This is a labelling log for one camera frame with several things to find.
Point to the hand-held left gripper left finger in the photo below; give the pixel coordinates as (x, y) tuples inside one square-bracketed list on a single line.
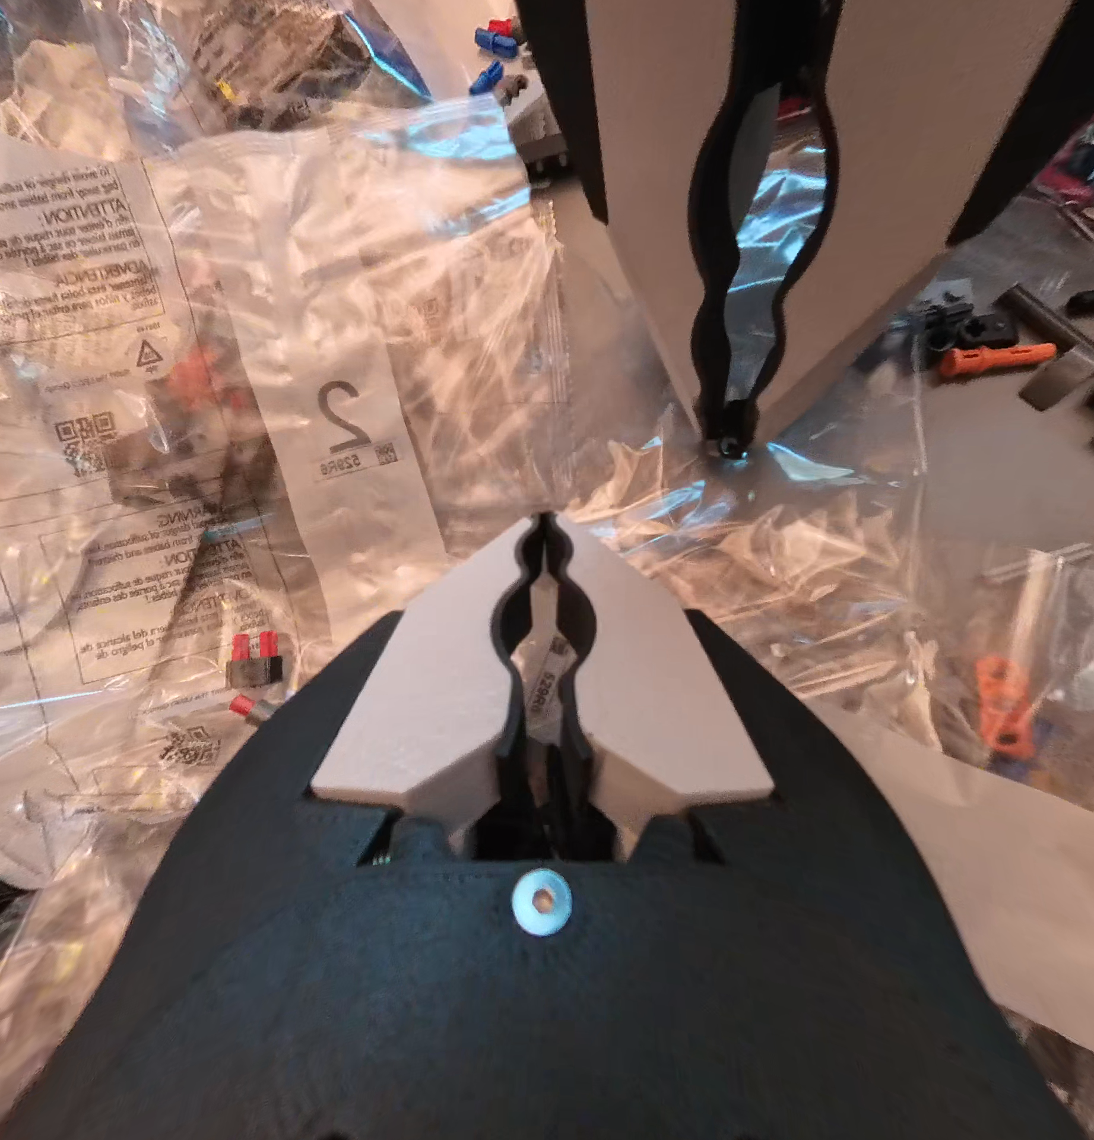
[(421, 704)]

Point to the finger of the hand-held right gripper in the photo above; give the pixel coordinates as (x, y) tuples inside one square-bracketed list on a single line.
[(652, 137), (923, 137)]

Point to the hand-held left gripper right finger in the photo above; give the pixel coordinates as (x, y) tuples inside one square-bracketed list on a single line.
[(661, 704)]

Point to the numbered clear plastic bag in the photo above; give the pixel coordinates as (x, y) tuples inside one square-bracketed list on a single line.
[(550, 674)]

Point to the red grey lego pin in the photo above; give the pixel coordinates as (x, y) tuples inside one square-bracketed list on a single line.
[(249, 712)]

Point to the clear bag grey blue parts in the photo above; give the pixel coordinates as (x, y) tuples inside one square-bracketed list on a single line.
[(289, 54)]

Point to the scattered loose lego pieces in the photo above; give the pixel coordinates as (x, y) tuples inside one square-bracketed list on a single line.
[(991, 359)]

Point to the small zip bag colourful parts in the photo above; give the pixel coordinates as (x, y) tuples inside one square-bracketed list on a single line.
[(1093, 168)]

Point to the black brick red pins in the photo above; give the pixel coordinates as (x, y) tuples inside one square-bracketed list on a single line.
[(251, 672)]

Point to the clear bag red black parts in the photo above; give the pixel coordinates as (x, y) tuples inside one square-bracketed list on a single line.
[(110, 464)]

